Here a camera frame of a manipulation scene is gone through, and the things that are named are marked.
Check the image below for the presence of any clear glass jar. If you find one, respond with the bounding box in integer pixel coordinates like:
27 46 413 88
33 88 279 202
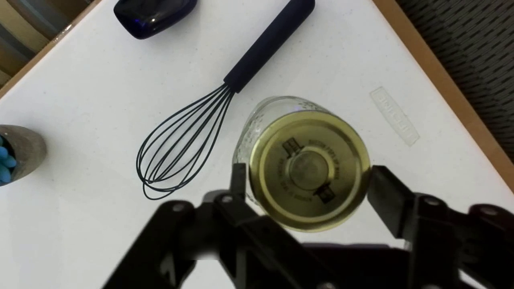
232 96 342 207

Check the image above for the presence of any gold metal lid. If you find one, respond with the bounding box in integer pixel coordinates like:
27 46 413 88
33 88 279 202
248 110 372 233

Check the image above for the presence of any grey cup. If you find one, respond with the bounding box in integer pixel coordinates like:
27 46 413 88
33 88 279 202
0 124 48 187

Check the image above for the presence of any black wire whisk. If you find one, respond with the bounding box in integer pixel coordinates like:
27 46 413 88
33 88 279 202
136 0 316 200

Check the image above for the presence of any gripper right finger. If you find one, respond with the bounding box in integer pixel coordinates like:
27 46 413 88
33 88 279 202
367 165 514 289

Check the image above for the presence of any clear embossed plastic strip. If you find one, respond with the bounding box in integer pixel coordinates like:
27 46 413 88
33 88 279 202
369 86 420 147

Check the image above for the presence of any dark blue glossy bottle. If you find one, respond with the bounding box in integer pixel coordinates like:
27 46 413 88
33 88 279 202
113 0 198 40

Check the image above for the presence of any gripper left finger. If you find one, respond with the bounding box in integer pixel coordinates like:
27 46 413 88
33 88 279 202
100 163 335 289

